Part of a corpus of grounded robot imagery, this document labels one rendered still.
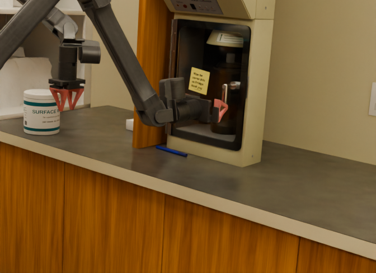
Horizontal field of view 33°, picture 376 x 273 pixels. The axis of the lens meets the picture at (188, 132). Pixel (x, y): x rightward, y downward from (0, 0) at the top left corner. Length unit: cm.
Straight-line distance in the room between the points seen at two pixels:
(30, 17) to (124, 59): 27
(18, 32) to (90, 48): 46
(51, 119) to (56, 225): 38
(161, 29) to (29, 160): 67
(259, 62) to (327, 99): 42
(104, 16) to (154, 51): 52
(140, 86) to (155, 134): 55
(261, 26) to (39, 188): 97
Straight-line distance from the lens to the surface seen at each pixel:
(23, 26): 161
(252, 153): 208
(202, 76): 208
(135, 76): 171
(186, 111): 179
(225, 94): 197
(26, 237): 246
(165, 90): 176
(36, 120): 233
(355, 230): 161
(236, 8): 195
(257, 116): 206
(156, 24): 217
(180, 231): 190
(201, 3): 201
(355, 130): 232
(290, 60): 241
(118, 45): 170
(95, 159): 204
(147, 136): 222
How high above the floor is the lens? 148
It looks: 13 degrees down
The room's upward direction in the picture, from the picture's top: 4 degrees clockwise
